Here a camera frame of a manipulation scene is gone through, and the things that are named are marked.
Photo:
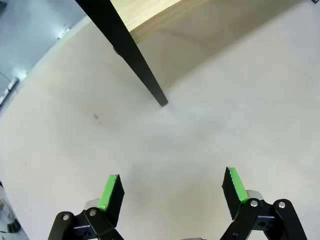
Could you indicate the black frame wooden shelf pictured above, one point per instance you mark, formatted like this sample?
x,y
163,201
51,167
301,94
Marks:
x,y
135,55

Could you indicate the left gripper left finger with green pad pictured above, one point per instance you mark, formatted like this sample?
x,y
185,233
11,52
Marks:
x,y
110,200

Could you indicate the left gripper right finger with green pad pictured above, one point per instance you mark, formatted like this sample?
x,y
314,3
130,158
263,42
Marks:
x,y
235,197

